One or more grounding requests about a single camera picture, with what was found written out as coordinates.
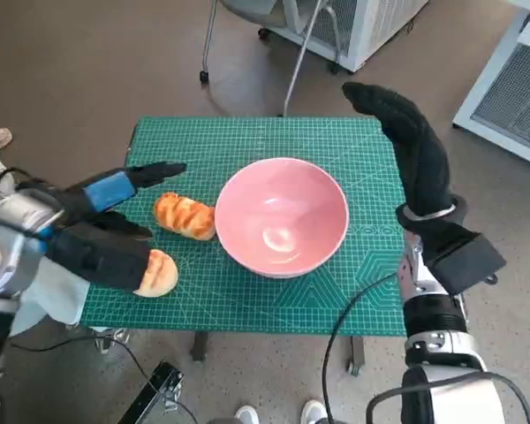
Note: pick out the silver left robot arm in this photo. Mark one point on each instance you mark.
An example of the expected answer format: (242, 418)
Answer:
(17, 212)

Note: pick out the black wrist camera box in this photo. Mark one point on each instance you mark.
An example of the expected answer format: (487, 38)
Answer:
(101, 260)
(464, 260)

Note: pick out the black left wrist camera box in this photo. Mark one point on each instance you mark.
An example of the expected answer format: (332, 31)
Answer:
(101, 260)

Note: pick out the green cutting mat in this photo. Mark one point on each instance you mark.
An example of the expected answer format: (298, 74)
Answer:
(247, 305)

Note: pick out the black flat device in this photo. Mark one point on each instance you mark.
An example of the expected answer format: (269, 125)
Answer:
(154, 388)

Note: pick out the round toy bread bun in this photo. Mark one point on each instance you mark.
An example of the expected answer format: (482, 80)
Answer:
(161, 274)

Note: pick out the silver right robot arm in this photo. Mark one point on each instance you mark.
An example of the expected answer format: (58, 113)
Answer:
(433, 309)

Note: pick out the black table leg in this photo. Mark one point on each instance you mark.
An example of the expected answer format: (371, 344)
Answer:
(357, 353)
(199, 346)
(110, 338)

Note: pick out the person's white shoe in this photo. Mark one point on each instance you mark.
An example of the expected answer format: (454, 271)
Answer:
(312, 413)
(246, 415)

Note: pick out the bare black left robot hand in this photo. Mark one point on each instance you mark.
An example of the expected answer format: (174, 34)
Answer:
(110, 190)

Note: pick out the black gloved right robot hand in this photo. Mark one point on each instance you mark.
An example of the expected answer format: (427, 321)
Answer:
(419, 159)

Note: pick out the person's leg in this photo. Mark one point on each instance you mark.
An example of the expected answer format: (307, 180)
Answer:
(62, 296)

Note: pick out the pink bowl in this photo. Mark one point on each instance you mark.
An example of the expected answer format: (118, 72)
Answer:
(291, 194)

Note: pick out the long braided toy bread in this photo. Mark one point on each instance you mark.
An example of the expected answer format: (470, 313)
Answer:
(185, 216)

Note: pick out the grey office chair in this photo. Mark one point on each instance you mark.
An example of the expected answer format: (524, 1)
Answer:
(252, 5)

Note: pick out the white cabinet with vent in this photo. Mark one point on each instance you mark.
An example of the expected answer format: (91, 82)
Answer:
(481, 88)

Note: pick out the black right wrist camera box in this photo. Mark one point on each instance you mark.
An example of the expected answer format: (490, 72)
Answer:
(464, 260)

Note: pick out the white air unit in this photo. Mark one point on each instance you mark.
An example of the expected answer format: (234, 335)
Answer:
(380, 26)

